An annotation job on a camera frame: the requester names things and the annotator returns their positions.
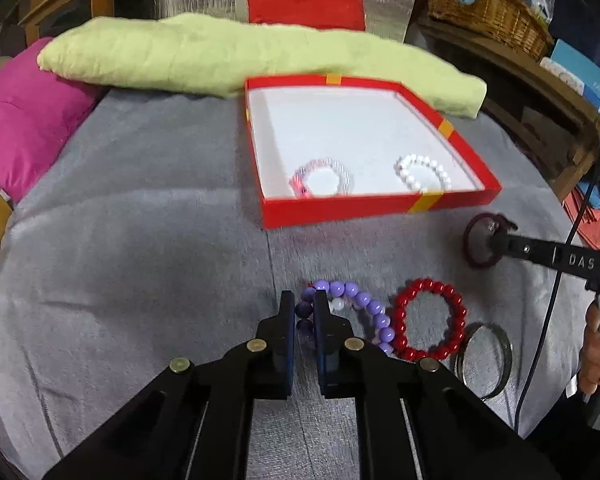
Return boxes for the grey blanket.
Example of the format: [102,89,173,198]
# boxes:
[0,85,597,480]

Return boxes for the person's right hand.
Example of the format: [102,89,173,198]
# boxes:
[577,302,600,397]

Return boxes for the blue book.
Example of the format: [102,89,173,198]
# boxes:
[540,39,600,137]

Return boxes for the white bead bracelet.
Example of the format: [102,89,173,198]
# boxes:
[394,154,453,194]

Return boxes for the black cable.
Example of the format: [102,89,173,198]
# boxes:
[512,175,597,436]

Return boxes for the wooden shelf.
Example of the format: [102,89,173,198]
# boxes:
[417,15,600,202]

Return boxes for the red cushion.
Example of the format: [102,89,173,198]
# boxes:
[246,0,366,32]

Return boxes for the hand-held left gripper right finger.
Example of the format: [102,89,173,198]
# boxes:
[312,290,563,480]

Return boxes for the purple bead bracelet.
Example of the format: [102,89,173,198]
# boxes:
[295,280,396,357]

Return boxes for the wicker basket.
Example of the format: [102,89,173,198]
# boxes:
[426,0,555,62]

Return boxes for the dark maroon bangle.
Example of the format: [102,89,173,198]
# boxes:
[462,212,519,270]

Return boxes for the silver metal bangle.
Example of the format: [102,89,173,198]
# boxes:
[455,322,514,401]

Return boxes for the wooden cabinet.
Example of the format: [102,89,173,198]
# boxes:
[17,0,167,49]

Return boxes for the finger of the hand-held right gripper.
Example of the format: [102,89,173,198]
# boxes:
[486,221,556,267]

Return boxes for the red bead bracelet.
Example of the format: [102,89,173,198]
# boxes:
[391,278,469,361]

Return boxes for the magenta pillow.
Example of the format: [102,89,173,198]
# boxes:
[0,36,102,202]

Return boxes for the red papers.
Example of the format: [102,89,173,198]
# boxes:
[562,185,600,252]

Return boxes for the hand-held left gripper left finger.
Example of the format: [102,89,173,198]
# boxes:
[42,290,297,480]

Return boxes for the light green pillow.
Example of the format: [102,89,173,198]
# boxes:
[36,13,487,121]

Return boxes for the pink clear bead bracelet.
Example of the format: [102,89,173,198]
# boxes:
[291,157,355,199]

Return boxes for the red cardboard box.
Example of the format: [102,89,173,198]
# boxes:
[244,74,503,230]

